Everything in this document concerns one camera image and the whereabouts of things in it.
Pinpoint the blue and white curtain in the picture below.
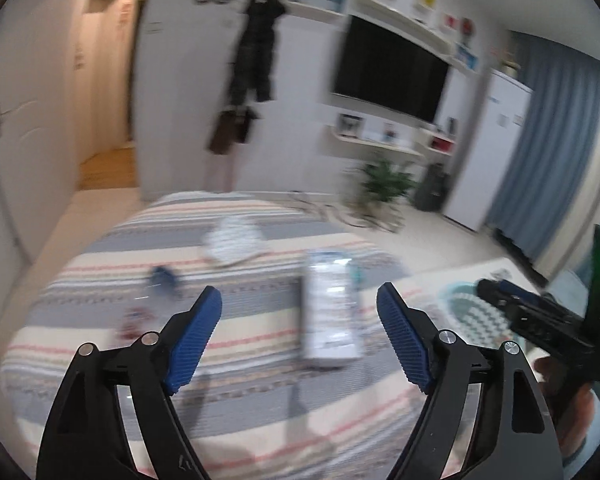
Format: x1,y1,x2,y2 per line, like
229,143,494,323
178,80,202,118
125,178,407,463
485,30,600,281

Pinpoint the black hanging bag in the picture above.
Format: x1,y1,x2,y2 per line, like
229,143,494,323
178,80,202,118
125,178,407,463
235,107,261,143

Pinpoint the white side table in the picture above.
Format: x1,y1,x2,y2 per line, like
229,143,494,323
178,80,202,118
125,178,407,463
410,257,546,311

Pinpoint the black coat on rack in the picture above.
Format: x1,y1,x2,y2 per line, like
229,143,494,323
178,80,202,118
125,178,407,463
207,0,301,195

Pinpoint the white door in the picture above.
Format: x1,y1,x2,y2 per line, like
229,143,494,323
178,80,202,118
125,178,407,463
0,0,86,261

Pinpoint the small teal wall shelf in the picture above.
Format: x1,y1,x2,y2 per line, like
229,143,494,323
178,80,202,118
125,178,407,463
452,42,480,72

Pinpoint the black television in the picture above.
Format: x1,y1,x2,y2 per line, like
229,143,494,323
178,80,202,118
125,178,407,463
330,15,451,123

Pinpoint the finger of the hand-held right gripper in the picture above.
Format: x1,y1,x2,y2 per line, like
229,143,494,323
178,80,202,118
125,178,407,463
497,281,563,311
476,280,523,313

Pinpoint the light blue chair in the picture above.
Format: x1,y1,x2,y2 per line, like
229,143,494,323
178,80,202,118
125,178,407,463
550,267,596,308

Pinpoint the white standing air conditioner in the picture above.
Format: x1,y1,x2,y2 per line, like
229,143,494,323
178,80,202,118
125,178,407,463
442,70,535,233

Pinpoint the green potted plant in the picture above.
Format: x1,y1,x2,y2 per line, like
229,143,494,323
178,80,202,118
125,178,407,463
345,157,416,216

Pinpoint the white and blue packet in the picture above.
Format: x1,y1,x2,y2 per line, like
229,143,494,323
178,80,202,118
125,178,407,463
300,249,363,361

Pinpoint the small red wrapper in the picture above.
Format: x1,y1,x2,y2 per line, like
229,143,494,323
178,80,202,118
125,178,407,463
117,310,153,341

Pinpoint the teal plastic basket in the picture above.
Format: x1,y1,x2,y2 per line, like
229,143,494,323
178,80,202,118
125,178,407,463
437,280,523,348

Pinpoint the red cube shelf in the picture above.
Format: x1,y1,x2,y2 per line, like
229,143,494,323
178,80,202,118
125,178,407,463
420,130,456,153

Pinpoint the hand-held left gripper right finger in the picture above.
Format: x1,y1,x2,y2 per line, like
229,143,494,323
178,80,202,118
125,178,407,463
376,282,566,480

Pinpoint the crumpled white paper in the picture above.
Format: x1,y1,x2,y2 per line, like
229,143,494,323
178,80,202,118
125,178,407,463
202,217,263,266

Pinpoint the brown hanging bag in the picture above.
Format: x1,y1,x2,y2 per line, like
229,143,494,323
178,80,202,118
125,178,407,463
209,107,238,155

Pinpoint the black jacket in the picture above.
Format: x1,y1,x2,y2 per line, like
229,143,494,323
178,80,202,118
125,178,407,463
228,0,287,106

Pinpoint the framed butterfly picture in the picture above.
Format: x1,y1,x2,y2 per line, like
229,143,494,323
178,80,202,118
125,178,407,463
337,114,363,138

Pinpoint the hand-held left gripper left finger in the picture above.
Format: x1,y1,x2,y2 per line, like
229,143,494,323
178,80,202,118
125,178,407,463
36,285,224,480

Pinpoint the low white wall shelf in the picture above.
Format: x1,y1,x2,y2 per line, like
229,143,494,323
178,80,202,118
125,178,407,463
330,125,426,156

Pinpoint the small blue wrapper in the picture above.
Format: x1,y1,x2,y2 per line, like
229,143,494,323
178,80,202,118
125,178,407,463
147,266,181,296

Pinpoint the person's right hand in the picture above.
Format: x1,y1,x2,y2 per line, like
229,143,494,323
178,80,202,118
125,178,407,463
532,355,600,461

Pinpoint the long curved white shelf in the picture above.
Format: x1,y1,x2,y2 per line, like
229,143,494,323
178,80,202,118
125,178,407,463
347,0,453,58

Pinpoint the black guitar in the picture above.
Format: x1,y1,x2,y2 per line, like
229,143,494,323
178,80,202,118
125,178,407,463
414,162,451,212

